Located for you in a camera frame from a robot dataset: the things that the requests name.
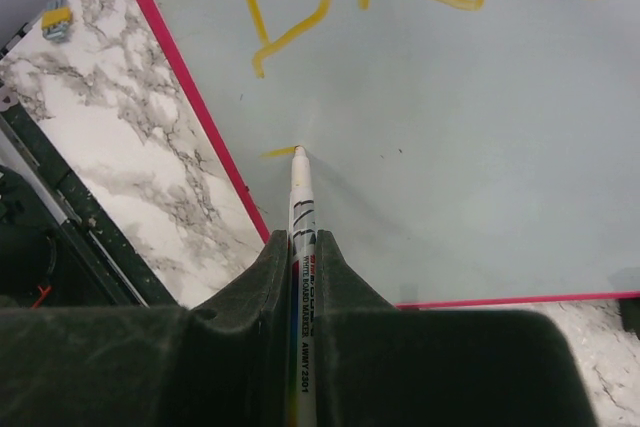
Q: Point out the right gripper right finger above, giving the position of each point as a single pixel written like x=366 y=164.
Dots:
x=377 y=365

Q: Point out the pink framed whiteboard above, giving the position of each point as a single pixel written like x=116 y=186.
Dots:
x=463 y=152

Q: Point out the yellow clamp with bolt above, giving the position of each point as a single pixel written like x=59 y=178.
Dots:
x=56 y=21

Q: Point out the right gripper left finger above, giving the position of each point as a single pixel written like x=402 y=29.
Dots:
x=220 y=364

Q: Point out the white yellow whiteboard marker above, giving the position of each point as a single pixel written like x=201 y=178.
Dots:
x=302 y=241

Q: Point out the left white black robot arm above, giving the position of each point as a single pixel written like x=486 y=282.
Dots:
x=29 y=247

